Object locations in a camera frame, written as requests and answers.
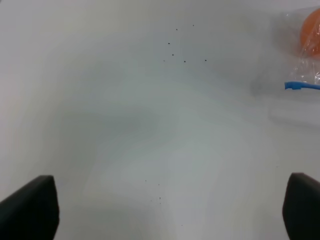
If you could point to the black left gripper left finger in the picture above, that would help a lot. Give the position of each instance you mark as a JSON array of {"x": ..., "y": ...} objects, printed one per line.
[{"x": 32, "y": 212}]

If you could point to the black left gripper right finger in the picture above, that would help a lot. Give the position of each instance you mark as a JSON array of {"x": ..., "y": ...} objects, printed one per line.
[{"x": 301, "y": 207}]

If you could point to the clear zip bag blue zipper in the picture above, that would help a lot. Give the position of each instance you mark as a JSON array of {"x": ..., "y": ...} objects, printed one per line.
[{"x": 287, "y": 79}]

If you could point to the orange fruit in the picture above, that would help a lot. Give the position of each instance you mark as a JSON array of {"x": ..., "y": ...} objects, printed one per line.
[{"x": 310, "y": 34}]

